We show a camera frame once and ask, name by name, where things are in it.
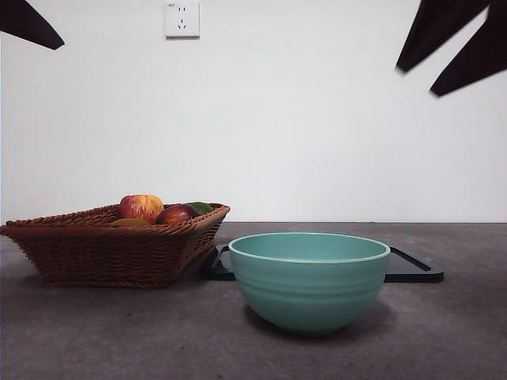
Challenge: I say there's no dark red apple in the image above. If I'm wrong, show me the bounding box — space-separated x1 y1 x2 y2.
154 203 200 226

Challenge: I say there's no white wall socket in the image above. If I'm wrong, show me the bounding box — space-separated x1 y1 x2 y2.
165 0 200 40

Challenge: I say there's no green fruit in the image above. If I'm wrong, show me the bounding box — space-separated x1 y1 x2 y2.
185 201 214 216

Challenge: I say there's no brown wicker basket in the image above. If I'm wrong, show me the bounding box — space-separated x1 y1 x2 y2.
0 202 231 289

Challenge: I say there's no teal ribbed bowl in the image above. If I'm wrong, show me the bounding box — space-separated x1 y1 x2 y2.
227 232 391 336

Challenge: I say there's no dark teal rectangular tray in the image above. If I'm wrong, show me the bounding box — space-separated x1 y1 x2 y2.
202 244 444 283

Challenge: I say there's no red and yellow apple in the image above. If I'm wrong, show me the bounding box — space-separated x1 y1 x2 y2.
118 193 165 225

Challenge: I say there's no brown kiwi fruit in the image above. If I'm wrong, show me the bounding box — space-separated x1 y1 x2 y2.
109 218 151 228

